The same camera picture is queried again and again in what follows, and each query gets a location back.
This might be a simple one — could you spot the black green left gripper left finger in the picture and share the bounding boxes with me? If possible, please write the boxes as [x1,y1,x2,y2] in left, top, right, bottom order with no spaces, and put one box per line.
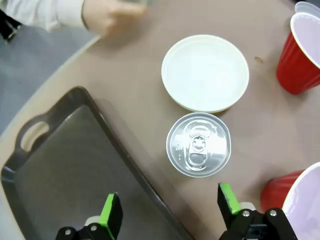
[55,191,124,240]

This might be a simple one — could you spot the silver-top dark drink can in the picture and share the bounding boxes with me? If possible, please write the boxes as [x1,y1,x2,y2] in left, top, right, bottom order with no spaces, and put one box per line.
[166,111,232,178]

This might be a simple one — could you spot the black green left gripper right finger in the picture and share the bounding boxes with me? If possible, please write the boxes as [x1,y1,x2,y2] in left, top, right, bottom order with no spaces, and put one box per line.
[217,182,300,240]

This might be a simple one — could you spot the black metal frame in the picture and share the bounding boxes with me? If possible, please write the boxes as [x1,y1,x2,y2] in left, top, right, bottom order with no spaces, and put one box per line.
[0,9,23,45]

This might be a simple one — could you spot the person's right hand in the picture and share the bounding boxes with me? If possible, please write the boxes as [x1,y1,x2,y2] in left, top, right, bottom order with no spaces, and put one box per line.
[81,0,148,39]

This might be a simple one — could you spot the white plastic bowl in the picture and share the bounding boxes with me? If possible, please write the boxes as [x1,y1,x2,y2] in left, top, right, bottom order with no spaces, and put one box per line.
[161,34,250,113]

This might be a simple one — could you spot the red plastic cup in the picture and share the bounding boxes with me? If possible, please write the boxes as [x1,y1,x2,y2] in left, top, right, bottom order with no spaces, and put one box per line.
[259,161,320,240]
[276,12,320,95]

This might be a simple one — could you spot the person's right forearm cream sleeve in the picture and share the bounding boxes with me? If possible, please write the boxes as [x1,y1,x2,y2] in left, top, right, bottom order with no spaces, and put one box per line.
[4,0,86,33]

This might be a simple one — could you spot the pale grey plastic bowl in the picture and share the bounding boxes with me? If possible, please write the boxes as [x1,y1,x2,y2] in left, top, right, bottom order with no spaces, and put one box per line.
[294,1,320,16]

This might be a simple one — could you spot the dark brown serving tray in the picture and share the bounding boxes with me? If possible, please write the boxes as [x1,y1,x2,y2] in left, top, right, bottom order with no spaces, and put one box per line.
[0,86,196,240]

